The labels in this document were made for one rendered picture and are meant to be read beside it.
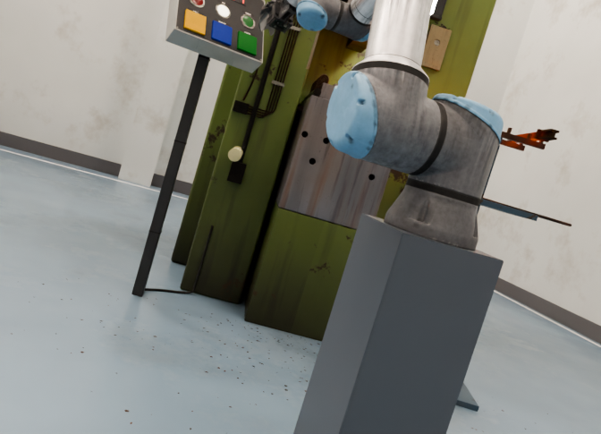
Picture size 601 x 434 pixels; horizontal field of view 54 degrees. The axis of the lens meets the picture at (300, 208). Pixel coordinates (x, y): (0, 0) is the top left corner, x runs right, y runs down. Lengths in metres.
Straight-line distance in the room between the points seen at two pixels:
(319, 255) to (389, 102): 1.31
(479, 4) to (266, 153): 1.08
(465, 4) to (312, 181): 0.99
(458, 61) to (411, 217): 1.54
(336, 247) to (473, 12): 1.14
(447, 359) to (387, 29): 0.63
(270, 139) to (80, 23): 3.73
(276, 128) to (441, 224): 1.42
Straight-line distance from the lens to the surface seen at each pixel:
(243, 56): 2.14
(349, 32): 1.80
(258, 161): 2.44
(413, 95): 1.09
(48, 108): 5.91
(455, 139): 1.13
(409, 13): 1.17
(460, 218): 1.15
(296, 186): 2.25
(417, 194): 1.15
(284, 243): 2.28
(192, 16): 2.11
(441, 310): 1.14
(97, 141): 5.87
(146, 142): 5.68
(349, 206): 2.29
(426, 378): 1.18
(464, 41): 2.63
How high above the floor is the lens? 0.68
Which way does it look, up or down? 5 degrees down
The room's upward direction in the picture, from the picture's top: 17 degrees clockwise
